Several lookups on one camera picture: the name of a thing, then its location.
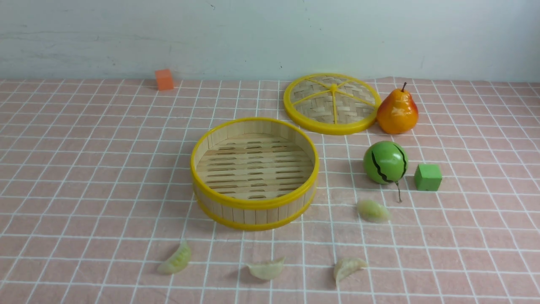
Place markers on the orange yellow toy pear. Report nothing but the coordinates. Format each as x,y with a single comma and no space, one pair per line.
398,112

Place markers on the woven bamboo steamer lid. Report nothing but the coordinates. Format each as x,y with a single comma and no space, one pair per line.
331,104

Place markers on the cream toy dumpling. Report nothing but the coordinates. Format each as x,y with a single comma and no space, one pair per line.
347,266

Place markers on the bamboo steamer tray yellow rim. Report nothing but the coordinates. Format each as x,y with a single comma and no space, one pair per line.
254,174

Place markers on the pink grid tablecloth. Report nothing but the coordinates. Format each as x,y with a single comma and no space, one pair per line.
96,194

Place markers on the orange foam cube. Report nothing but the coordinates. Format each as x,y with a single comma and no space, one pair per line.
164,79

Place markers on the pale green toy dumpling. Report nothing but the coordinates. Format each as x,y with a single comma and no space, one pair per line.
178,261

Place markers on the greenish toy dumpling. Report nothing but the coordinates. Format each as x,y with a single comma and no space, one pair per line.
373,211

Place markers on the green foam cube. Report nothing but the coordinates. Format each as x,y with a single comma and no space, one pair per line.
428,177

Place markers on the green toy watermelon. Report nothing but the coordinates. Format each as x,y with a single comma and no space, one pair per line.
386,162

